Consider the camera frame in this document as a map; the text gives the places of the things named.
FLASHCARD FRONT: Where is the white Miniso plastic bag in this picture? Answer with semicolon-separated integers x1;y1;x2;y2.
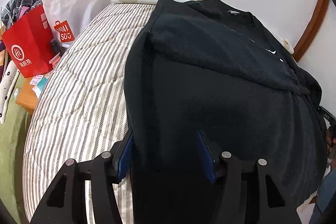
42;0;96;48

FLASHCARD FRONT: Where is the wooden bedside table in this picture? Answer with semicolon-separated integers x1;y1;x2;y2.
15;77;38;115

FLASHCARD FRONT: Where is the dark plaid cloth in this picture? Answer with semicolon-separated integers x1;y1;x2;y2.
1;0;42;30

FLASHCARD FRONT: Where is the white dotted cloth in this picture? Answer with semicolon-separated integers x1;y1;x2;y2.
0;61;20;124

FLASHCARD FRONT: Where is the brown wooden door frame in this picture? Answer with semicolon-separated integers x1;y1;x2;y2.
293;0;330;62

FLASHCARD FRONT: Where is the red paper shopping bag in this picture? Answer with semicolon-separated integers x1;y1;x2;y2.
2;5;56;78

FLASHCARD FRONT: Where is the black sweatshirt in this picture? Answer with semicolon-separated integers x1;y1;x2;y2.
124;0;327;223

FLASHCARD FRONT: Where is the striped quilted mattress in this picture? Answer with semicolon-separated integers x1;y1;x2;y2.
22;4;154;219

